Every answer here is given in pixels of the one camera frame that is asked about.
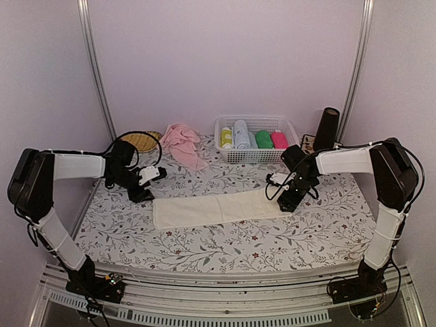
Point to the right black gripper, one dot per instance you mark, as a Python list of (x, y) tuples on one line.
[(289, 201)]

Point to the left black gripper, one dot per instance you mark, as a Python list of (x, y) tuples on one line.
[(140, 195)]

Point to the cream white towel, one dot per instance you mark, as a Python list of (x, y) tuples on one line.
[(214, 209)]

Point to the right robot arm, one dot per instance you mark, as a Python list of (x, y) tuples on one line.
[(399, 180)]

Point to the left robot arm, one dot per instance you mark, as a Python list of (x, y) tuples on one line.
[(31, 192)]

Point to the floral coaster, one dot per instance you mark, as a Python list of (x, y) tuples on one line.
[(309, 145)]

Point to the yellow woven mat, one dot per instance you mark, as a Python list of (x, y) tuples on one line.
[(143, 143)]

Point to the magenta rolled towel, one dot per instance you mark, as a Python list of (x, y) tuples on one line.
[(279, 140)]

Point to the dark brown tall cup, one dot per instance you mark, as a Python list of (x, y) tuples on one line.
[(327, 129)]

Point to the green rolled towel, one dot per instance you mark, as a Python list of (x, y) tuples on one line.
[(264, 140)]

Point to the floral tablecloth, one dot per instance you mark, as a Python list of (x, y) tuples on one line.
[(333, 229)]

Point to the grey blue rolled towel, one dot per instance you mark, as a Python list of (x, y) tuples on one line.
[(252, 140)]

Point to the pink towel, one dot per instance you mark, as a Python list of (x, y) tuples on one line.
[(180, 141)]

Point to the light blue rolled towel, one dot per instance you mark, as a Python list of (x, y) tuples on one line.
[(241, 136)]

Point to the white plastic basket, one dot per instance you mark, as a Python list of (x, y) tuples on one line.
[(255, 123)]

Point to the yellow dotted rolled towel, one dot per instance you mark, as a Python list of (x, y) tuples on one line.
[(226, 138)]

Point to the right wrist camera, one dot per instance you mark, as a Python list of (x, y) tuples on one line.
[(280, 180)]

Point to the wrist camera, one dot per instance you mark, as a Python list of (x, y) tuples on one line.
[(280, 180), (151, 173)]

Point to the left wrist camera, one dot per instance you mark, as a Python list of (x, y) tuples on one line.
[(151, 173)]

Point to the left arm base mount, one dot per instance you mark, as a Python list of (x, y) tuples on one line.
[(109, 288)]

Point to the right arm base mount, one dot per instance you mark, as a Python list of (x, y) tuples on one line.
[(342, 290)]

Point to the aluminium front rail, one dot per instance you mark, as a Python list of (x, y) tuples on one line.
[(290, 298)]

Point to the left aluminium frame post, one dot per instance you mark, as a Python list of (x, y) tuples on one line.
[(85, 22)]

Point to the aluminium frame post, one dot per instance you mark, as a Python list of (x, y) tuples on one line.
[(85, 22), (363, 40)]

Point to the right aluminium frame post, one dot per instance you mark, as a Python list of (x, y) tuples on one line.
[(363, 40)]

